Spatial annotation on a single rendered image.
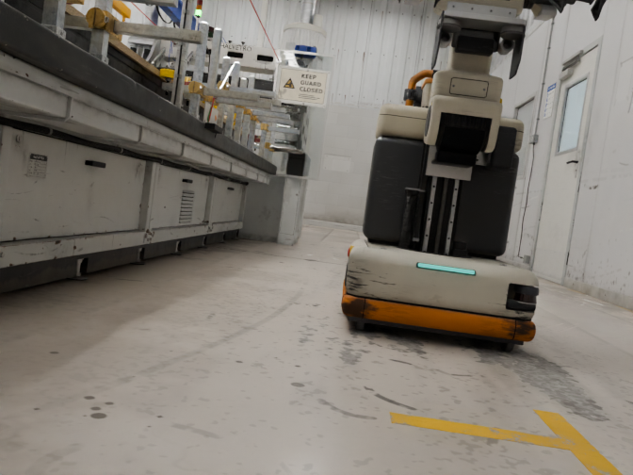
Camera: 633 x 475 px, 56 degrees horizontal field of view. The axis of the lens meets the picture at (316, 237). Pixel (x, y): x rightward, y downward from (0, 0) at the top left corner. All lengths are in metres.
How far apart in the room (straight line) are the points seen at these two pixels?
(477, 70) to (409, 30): 10.20
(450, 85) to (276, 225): 3.73
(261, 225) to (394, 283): 3.75
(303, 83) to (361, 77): 6.54
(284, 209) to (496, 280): 3.66
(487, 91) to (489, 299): 0.67
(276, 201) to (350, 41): 7.00
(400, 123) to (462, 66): 0.33
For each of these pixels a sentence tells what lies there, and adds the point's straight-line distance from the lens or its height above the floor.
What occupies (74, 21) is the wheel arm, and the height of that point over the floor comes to 0.81.
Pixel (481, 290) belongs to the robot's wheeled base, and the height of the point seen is 0.20.
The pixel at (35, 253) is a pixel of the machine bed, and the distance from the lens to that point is 2.03.
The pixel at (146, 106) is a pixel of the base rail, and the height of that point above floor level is 0.64.
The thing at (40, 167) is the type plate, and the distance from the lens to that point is 2.06.
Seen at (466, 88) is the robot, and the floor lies 0.84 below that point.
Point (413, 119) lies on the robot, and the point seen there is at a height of 0.76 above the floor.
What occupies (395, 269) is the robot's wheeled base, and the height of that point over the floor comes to 0.23.
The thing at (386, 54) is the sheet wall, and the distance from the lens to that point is 12.15.
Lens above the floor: 0.39
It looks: 3 degrees down
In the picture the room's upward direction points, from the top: 8 degrees clockwise
